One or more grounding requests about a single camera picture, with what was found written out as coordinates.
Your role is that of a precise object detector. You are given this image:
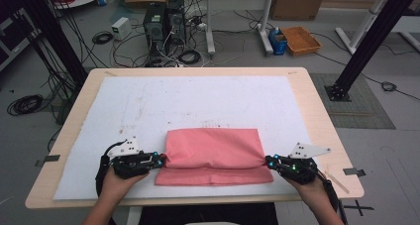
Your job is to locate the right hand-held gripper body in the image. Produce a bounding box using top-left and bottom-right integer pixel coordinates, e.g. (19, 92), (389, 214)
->
(276, 142), (332, 185)

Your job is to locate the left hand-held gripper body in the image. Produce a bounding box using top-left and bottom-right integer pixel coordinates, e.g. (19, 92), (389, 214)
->
(108, 136), (157, 180)

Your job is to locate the pink tank top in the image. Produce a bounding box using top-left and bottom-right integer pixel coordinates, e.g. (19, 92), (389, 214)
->
(154, 128), (275, 187)

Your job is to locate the person's left hand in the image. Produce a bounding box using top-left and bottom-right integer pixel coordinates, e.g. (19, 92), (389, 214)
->
(98, 167), (151, 207)

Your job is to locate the person's right hand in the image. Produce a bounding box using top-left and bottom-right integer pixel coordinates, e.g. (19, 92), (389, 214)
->
(282, 174), (329, 210)

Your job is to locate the thin wooden stick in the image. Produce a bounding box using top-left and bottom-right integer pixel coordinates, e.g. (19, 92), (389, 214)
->
(325, 170), (351, 195)

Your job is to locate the black tape strip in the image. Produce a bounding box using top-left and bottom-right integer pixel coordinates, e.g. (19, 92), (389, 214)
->
(35, 154), (61, 169)
(342, 167), (367, 178)

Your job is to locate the light wooden table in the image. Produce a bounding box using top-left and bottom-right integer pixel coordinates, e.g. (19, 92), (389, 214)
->
(25, 66), (366, 210)

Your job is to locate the white foam mat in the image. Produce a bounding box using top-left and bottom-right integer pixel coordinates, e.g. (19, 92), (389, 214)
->
(53, 75), (329, 201)

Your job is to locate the person's dark clothing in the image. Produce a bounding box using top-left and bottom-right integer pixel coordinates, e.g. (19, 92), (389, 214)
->
(138, 202), (280, 225)

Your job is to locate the grey floor mat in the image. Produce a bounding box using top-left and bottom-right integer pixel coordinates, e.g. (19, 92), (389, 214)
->
(309, 72), (396, 130)

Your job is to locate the blue box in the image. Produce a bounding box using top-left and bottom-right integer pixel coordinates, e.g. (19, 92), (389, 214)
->
(267, 27), (289, 56)

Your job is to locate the orange basket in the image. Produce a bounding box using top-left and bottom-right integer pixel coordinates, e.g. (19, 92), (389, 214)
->
(280, 26), (323, 56)

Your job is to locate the black computer tower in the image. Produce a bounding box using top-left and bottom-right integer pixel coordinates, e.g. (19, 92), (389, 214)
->
(143, 3), (168, 58)
(165, 0), (188, 49)

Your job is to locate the white power supply box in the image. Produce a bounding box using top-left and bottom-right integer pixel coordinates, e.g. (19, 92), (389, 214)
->
(111, 16), (133, 42)

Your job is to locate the white metal stand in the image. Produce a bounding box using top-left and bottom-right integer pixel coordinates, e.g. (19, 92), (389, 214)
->
(335, 0), (397, 56)

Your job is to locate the grey metal rack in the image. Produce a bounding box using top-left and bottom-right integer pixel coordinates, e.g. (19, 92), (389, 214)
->
(0, 8), (42, 71)

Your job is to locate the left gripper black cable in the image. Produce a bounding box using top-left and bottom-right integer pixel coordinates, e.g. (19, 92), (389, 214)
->
(95, 139), (129, 198)

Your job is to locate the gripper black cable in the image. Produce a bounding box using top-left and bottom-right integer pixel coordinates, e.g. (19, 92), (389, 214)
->
(95, 139), (129, 198)
(316, 169), (349, 225)

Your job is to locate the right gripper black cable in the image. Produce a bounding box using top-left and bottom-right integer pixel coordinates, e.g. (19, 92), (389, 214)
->
(316, 169), (349, 225)

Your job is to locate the coiled black cable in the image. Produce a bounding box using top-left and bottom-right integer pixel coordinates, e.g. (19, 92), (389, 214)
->
(6, 94), (45, 117)
(91, 31), (114, 46)
(177, 50), (203, 66)

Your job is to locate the black aluminium post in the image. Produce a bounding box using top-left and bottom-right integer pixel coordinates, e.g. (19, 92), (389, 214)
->
(9, 0), (89, 87)
(324, 0), (420, 103)

